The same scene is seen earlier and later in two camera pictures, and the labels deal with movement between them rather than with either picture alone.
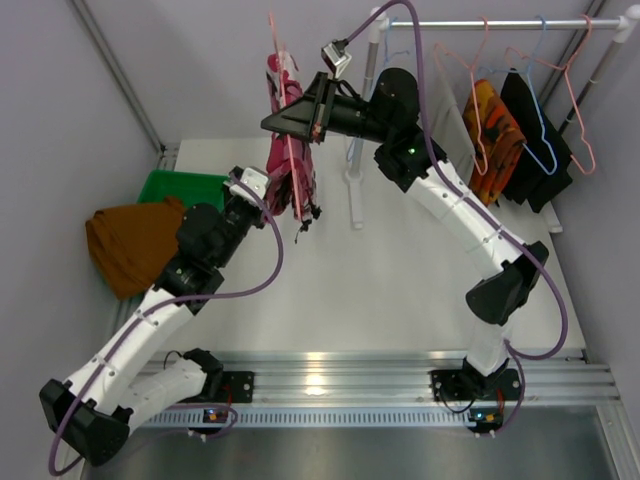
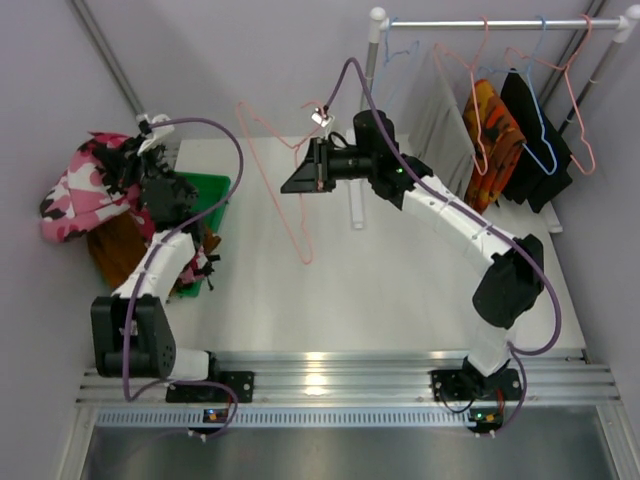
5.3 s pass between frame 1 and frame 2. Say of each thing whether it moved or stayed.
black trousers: stayed
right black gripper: moved
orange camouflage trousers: stayed
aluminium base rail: stayed
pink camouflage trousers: moved
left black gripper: moved
